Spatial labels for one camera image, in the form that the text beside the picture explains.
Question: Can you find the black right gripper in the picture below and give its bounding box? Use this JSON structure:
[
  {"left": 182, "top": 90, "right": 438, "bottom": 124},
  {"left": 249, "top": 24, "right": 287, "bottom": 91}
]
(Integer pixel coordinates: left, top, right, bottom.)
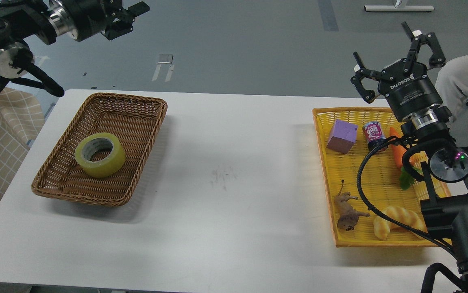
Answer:
[{"left": 350, "top": 22, "right": 446, "bottom": 122}]

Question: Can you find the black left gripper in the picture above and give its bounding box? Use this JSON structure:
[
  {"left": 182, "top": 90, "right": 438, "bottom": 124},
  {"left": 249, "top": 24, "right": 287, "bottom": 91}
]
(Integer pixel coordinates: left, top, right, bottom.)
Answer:
[{"left": 61, "top": 0, "right": 150, "bottom": 42}]

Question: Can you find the yellow tape roll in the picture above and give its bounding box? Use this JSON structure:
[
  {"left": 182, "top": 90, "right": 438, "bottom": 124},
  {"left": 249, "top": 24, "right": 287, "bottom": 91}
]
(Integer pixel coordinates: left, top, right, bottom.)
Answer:
[{"left": 74, "top": 132, "right": 126, "bottom": 178}]

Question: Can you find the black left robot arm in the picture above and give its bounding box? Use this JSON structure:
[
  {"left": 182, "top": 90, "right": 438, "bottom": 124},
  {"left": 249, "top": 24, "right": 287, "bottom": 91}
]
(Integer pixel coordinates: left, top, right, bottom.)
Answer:
[{"left": 0, "top": 0, "right": 150, "bottom": 97}]

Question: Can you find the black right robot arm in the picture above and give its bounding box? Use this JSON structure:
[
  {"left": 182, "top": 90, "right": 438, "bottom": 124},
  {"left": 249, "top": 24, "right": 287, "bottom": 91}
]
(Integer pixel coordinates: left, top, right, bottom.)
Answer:
[{"left": 351, "top": 22, "right": 468, "bottom": 293}]

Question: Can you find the small red can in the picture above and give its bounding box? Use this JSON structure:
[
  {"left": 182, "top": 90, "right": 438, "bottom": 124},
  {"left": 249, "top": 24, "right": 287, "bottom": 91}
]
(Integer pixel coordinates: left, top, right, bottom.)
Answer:
[{"left": 362, "top": 120, "right": 387, "bottom": 152}]

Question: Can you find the person in beige clothes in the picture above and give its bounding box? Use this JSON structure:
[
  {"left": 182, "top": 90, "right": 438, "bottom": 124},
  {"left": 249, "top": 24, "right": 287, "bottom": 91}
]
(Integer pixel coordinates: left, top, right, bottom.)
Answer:
[{"left": 433, "top": 50, "right": 468, "bottom": 155}]

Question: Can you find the white stand base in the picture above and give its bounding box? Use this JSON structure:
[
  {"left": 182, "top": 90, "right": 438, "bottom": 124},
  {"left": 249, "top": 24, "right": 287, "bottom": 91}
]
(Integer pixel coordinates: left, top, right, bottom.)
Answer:
[{"left": 364, "top": 0, "right": 435, "bottom": 12}]

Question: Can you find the purple foam cube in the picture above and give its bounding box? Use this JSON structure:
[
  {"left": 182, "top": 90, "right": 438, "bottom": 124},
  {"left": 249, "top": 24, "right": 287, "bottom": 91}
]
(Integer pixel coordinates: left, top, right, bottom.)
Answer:
[{"left": 327, "top": 119, "right": 358, "bottom": 154}]

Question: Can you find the brown wicker basket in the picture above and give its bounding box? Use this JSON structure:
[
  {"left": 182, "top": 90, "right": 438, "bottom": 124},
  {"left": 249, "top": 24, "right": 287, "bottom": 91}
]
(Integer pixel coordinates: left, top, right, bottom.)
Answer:
[{"left": 31, "top": 93, "right": 167, "bottom": 207}]

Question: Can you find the orange toy carrot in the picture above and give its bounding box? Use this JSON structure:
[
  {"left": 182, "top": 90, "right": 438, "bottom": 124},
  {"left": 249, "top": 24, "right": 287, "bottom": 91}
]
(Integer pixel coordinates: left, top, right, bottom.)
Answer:
[{"left": 389, "top": 127, "right": 422, "bottom": 190}]

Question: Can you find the yellow plastic basket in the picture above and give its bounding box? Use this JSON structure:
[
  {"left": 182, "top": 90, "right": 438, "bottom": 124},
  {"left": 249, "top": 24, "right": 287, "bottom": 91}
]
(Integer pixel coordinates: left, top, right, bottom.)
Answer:
[{"left": 312, "top": 107, "right": 434, "bottom": 248}]

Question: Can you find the brown toy animal figure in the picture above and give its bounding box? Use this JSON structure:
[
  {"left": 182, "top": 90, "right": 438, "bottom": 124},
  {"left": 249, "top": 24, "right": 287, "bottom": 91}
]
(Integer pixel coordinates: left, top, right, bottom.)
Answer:
[{"left": 334, "top": 179, "right": 371, "bottom": 231}]

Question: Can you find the toy croissant bread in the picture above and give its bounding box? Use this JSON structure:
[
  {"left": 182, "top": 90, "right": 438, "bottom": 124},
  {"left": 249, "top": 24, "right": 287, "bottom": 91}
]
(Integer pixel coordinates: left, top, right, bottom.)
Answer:
[{"left": 373, "top": 206, "right": 427, "bottom": 241}]

